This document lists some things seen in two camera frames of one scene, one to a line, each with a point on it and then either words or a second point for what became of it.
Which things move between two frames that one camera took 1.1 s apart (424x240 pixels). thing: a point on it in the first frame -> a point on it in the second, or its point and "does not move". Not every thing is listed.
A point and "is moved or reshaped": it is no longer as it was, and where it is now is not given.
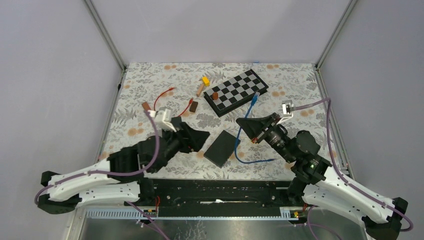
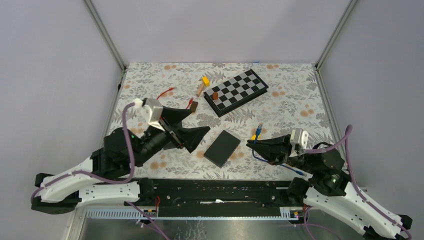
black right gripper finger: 253,126 -> 269,146
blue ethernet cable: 256,95 is moved or reshaped
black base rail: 216,197 does not move
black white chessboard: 229,95 does not move
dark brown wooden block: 193,106 does not move
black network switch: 221,149 does not move
